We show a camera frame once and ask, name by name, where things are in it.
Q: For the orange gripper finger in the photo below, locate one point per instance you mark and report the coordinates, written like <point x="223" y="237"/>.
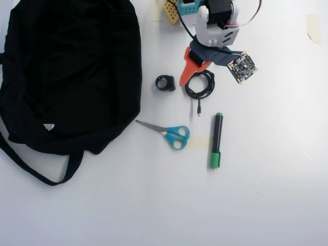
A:
<point x="189" y="69"/>

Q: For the navy gripper body with motor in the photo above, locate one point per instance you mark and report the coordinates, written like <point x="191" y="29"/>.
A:
<point x="197" y="59"/>

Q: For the black cloth bag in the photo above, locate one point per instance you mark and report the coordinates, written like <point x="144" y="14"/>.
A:
<point x="69" y="77"/>

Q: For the teal perforated block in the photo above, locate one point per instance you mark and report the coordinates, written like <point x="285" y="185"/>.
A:
<point x="188" y="9"/>

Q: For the yellow perforated block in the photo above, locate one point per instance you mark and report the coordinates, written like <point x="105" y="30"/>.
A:
<point x="171" y="11"/>

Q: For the green and black marker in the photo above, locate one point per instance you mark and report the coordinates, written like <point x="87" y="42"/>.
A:
<point x="217" y="133"/>

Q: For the short beige tape piece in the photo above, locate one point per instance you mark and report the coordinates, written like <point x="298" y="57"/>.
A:
<point x="200" y="143"/>

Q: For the torn beige tape strip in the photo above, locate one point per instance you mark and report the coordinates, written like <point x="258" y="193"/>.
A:
<point x="314" y="27"/>

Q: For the bare camera circuit board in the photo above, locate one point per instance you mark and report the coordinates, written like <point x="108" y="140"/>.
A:
<point x="243" y="68"/>

